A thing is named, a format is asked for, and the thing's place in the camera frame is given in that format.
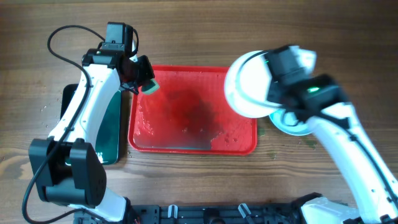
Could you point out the black water tray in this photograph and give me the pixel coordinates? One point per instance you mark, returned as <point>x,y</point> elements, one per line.
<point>108,138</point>

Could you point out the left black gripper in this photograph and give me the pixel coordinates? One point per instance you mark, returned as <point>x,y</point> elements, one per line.
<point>147,73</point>

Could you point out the black aluminium base frame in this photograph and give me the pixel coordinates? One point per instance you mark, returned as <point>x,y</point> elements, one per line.
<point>245,213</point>

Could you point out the green yellow sponge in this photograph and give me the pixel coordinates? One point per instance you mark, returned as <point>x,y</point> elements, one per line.
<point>150,87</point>

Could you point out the white plate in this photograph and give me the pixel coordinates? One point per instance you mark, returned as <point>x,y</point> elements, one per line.
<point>289,124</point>
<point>246,86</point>

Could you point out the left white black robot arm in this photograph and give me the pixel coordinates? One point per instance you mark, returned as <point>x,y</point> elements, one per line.
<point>67,171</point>

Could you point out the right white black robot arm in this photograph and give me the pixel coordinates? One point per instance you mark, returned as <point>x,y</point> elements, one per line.
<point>323,105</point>

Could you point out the red plastic tray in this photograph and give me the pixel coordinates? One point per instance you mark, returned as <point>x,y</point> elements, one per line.
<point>189,114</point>

